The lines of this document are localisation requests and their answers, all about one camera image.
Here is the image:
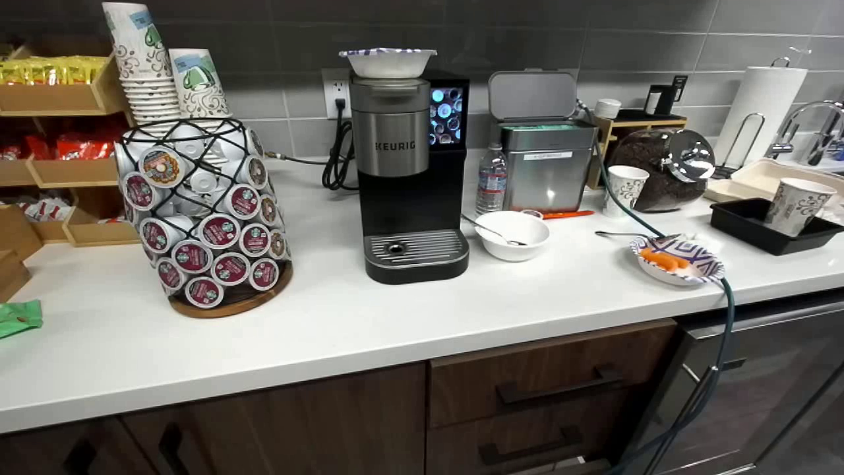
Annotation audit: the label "silver spoon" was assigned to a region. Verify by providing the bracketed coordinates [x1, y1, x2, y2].
[460, 214, 526, 245]

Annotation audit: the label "white ceramic bowl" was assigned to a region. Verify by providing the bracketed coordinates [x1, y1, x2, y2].
[475, 212, 550, 261]

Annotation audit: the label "white bowl on coffee maker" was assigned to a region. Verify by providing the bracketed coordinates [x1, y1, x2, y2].
[339, 47, 435, 80]

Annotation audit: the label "small water bottle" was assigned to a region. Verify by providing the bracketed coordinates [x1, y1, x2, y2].
[478, 149, 505, 214]

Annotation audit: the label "black Keurig coffee maker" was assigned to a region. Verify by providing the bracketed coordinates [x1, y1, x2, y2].
[350, 74, 468, 286]

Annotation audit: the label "orange pen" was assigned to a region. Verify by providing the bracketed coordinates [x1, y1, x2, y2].
[521, 210, 594, 220]

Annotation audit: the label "patterned paper cup by kettle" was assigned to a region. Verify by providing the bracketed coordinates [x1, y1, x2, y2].
[606, 165, 649, 210]

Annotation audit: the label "orange carrot pieces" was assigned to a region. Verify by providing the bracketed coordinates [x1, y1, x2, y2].
[639, 249, 690, 272]

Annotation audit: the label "purple patterned paper plate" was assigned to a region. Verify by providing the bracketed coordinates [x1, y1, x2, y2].
[629, 235, 723, 289]

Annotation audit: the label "dark round kettle appliance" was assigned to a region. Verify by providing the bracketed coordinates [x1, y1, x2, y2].
[610, 129, 714, 214]

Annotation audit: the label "black plastic tray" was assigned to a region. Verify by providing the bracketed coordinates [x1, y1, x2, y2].
[710, 199, 840, 256]

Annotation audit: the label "stack of patterned paper cups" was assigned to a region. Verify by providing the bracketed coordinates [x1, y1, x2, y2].
[103, 2, 180, 125]

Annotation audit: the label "patterned paper cup in tray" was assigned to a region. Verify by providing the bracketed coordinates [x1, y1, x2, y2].
[764, 177, 834, 239]

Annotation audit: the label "paper towel roll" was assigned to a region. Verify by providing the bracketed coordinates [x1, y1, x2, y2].
[714, 66, 807, 170]

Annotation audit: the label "wooden snack rack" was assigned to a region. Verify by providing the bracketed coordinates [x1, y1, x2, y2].
[0, 42, 136, 302]

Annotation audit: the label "green snack packet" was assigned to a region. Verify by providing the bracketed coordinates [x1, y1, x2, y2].
[0, 302, 41, 342]

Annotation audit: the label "black power cord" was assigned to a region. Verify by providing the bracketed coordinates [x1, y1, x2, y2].
[319, 97, 358, 192]

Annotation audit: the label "wire K-cup pod holder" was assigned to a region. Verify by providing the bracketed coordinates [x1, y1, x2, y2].
[112, 120, 293, 319]

